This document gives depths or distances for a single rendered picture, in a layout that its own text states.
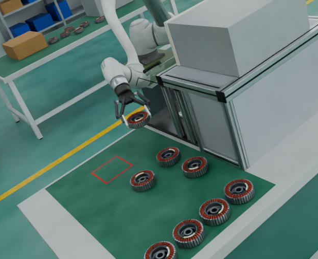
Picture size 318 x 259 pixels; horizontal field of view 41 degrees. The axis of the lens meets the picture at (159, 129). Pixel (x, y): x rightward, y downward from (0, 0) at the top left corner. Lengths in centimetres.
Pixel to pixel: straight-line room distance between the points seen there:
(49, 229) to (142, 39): 147
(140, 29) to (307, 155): 151
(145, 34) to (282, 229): 147
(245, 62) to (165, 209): 65
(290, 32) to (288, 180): 60
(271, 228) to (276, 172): 88
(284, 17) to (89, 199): 112
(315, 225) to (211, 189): 96
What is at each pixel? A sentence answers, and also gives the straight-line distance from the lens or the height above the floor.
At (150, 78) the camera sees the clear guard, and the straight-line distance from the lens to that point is 201.
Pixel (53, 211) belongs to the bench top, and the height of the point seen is 75.
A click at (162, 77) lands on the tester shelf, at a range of 185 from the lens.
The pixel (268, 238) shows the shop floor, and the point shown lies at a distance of 250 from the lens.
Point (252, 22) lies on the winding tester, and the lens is 165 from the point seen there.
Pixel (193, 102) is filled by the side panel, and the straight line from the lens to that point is 178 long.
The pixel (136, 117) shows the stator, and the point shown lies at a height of 92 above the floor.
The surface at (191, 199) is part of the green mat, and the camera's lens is 169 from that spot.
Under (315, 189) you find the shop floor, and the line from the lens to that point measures 274.
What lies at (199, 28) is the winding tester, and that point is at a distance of 168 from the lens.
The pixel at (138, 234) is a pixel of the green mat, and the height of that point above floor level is 75.
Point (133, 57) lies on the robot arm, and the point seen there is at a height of 108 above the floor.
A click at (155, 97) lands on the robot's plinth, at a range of 298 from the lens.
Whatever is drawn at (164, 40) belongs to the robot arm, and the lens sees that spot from 283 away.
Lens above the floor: 181
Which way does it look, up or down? 29 degrees down
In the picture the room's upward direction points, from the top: 21 degrees counter-clockwise
